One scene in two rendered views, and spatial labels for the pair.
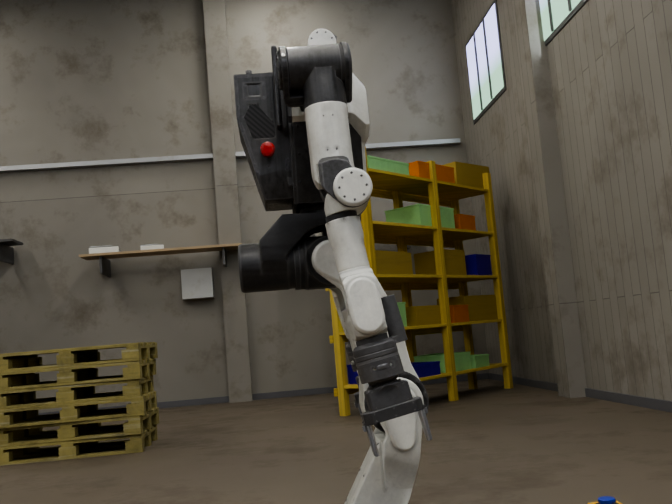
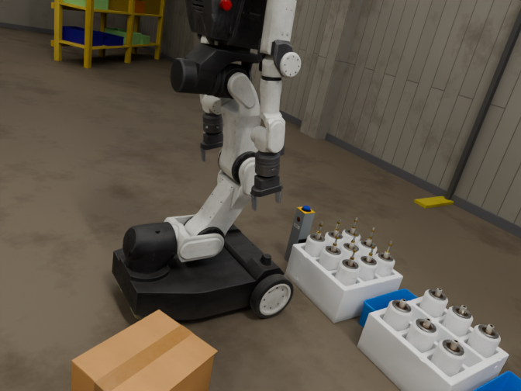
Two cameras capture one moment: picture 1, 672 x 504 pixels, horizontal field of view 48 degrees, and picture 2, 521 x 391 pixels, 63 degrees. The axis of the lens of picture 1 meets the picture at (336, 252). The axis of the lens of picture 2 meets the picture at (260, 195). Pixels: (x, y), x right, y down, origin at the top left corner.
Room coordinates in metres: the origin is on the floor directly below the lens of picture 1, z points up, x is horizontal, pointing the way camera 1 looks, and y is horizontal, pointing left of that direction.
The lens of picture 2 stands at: (0.30, 0.73, 1.18)
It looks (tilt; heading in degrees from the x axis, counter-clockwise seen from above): 23 degrees down; 326
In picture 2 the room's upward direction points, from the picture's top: 12 degrees clockwise
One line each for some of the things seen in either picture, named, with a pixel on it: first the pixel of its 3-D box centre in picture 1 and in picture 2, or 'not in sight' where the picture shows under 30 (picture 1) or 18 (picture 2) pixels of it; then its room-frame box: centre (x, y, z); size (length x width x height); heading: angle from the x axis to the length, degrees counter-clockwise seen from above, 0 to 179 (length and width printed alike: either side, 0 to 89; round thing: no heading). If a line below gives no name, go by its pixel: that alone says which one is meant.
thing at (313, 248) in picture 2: not in sight; (312, 254); (1.68, -0.56, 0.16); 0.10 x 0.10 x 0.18
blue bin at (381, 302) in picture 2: not in sight; (389, 311); (1.31, -0.77, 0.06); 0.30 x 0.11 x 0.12; 95
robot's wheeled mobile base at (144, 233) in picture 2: not in sight; (196, 254); (1.74, 0.03, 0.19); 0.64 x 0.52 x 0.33; 95
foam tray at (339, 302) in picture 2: not in sight; (342, 275); (1.57, -0.69, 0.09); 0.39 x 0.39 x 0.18; 3
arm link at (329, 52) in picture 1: (315, 78); not in sight; (1.52, 0.01, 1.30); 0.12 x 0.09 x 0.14; 96
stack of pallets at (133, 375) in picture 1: (79, 399); not in sight; (6.18, 2.18, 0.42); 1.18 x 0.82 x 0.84; 95
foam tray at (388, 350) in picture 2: not in sight; (429, 350); (1.04, -0.72, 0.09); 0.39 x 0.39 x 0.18; 4
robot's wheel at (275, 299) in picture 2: not in sight; (271, 295); (1.50, -0.23, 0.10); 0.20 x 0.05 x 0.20; 95
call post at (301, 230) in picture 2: not in sight; (298, 236); (1.86, -0.59, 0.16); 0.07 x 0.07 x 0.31; 3
